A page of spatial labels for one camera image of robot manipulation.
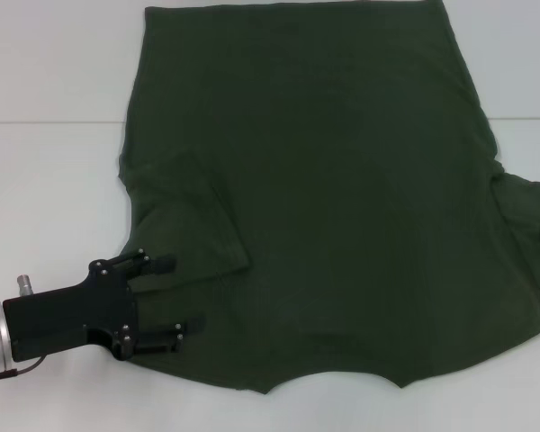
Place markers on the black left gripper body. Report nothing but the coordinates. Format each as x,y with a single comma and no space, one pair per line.
72,310

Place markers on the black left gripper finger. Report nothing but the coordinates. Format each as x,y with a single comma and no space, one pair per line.
159,264
157,342

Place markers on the dark green t-shirt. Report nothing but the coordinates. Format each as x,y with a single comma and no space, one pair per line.
319,180

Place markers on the silver left connector plug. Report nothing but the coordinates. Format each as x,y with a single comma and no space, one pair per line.
25,284

